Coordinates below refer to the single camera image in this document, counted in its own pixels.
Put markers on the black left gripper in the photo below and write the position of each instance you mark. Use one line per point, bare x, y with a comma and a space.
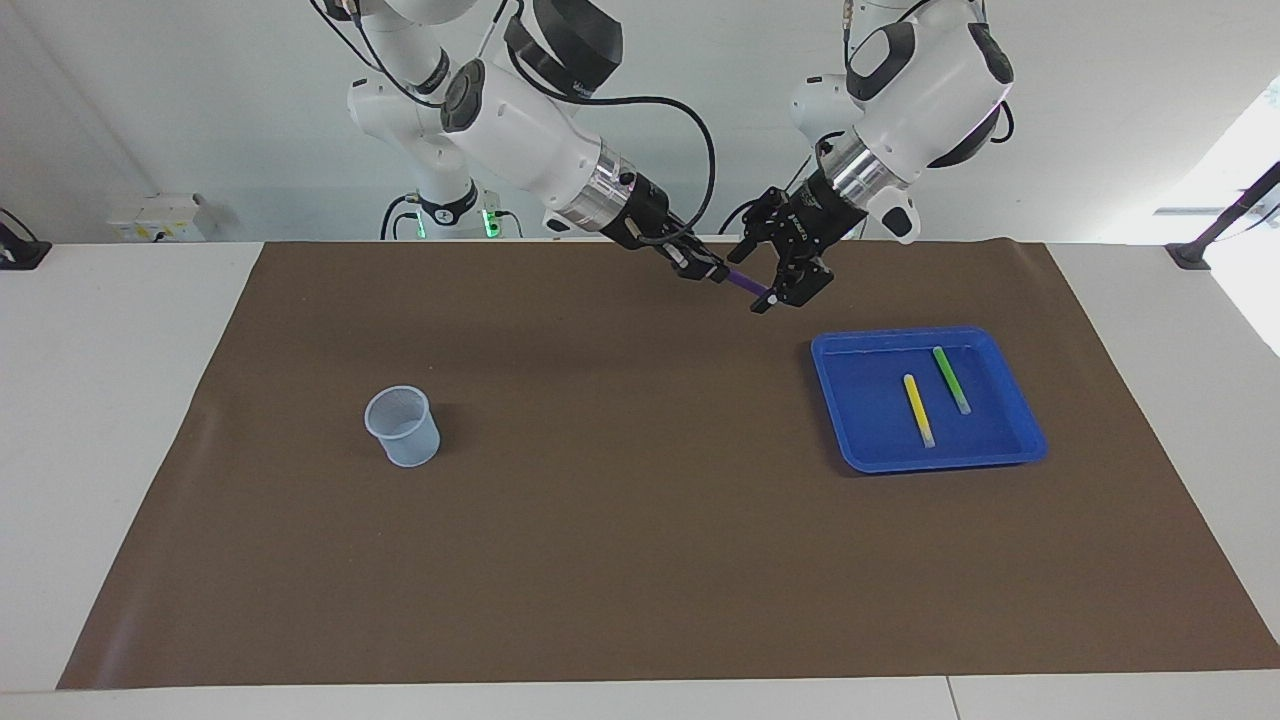
820, 220

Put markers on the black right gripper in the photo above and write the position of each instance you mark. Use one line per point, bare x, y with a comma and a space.
640, 218

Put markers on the purple highlighter pen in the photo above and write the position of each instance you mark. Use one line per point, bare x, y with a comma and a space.
745, 282

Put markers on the yellow highlighter pen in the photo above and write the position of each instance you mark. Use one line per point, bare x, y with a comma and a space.
918, 410

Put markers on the green highlighter pen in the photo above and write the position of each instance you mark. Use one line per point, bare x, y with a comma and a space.
950, 378

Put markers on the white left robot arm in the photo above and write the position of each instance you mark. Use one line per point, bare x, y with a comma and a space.
930, 90

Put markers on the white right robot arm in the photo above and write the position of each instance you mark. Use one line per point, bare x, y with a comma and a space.
520, 130

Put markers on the blue plastic tray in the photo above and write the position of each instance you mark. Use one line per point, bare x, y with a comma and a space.
1000, 420

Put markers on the brown table mat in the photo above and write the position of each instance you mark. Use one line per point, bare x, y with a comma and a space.
640, 550

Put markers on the translucent blue plastic cup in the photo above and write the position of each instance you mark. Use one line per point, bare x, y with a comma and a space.
412, 450

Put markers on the black table clamp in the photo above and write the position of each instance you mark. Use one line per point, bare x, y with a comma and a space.
20, 255

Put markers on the black camera stand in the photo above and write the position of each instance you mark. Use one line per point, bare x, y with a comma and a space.
1190, 255

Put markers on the white wall socket box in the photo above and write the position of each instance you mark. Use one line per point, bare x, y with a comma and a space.
150, 220

